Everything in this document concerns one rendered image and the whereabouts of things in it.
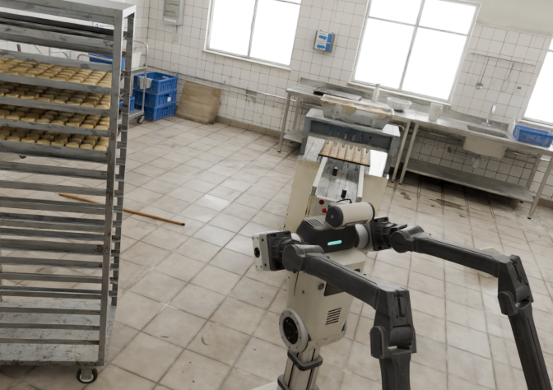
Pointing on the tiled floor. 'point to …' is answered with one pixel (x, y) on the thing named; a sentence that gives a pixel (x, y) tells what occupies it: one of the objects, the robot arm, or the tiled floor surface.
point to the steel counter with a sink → (470, 141)
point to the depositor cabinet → (370, 187)
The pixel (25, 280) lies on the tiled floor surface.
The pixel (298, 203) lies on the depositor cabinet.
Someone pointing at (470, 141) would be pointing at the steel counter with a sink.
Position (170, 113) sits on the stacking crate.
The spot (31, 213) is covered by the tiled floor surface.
